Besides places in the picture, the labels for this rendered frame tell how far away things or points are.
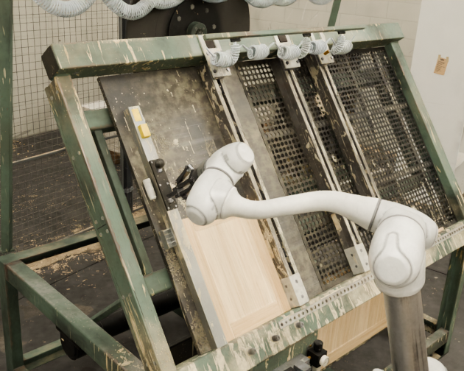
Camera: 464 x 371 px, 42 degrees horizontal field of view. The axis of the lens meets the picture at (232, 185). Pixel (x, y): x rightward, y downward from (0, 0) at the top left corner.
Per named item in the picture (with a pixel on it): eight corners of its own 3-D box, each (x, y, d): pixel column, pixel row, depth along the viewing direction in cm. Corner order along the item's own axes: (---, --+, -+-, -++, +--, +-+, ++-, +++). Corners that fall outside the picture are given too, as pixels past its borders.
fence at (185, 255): (211, 350, 221) (217, 348, 218) (123, 111, 230) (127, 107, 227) (221, 344, 224) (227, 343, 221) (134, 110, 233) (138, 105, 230)
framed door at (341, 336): (296, 380, 303) (300, 383, 302) (307, 285, 283) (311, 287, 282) (395, 317, 362) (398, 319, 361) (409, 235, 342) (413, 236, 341)
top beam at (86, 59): (48, 82, 215) (59, 69, 207) (40, 56, 216) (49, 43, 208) (392, 46, 359) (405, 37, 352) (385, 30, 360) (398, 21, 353)
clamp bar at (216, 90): (285, 310, 247) (326, 301, 229) (184, 47, 259) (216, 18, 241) (301, 302, 254) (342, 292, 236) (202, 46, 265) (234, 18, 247)
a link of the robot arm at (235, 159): (212, 147, 195) (194, 174, 187) (241, 129, 184) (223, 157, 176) (236, 169, 198) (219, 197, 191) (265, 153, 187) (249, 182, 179)
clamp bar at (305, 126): (350, 276, 277) (392, 266, 259) (257, 41, 288) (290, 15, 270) (364, 269, 283) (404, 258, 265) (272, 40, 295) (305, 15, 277)
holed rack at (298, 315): (280, 329, 236) (280, 329, 236) (277, 322, 237) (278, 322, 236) (475, 223, 344) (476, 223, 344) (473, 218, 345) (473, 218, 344)
